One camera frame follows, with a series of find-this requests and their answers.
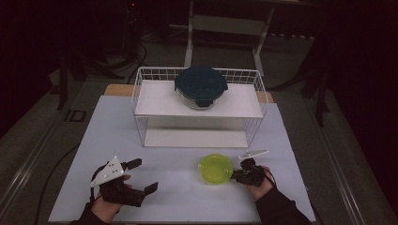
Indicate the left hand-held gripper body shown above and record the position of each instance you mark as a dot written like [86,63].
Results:
[109,173]

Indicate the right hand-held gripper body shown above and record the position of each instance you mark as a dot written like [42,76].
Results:
[252,175]

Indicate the green plastic bowl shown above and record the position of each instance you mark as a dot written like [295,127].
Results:
[216,170]

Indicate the dark blue lidded glass container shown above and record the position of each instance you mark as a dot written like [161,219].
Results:
[201,83]

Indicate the person's right hand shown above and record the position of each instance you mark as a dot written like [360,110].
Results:
[263,190]

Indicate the person's left hand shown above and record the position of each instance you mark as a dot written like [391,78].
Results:
[104,211]

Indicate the white table sheet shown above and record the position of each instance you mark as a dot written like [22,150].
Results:
[175,200]

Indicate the wooden table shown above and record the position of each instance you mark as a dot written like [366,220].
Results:
[120,90]

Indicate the black stand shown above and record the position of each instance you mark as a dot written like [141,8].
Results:
[62,84]
[320,93]

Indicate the black floor socket frame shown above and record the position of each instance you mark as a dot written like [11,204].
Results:
[75,115]

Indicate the white metal desk frame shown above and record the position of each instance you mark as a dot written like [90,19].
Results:
[228,25]

